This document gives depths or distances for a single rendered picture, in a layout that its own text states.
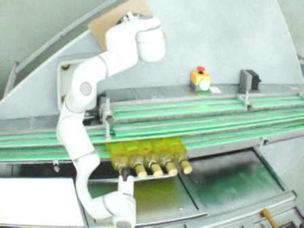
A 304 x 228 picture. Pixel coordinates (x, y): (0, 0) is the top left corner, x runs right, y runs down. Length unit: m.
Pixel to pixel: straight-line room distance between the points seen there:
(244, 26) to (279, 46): 0.28
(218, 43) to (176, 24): 0.23
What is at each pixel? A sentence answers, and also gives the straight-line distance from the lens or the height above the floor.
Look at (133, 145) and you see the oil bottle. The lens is 1.47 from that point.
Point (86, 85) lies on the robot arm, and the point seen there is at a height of 1.22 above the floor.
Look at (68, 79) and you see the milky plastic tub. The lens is 1.55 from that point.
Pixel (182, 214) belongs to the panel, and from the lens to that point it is 1.37.
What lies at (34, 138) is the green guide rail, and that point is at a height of 0.92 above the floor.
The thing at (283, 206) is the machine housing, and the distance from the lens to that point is 1.54.
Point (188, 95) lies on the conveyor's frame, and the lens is 1.60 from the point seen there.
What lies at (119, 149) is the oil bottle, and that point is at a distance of 1.45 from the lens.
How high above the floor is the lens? 2.21
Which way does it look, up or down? 58 degrees down
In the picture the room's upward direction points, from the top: 150 degrees clockwise
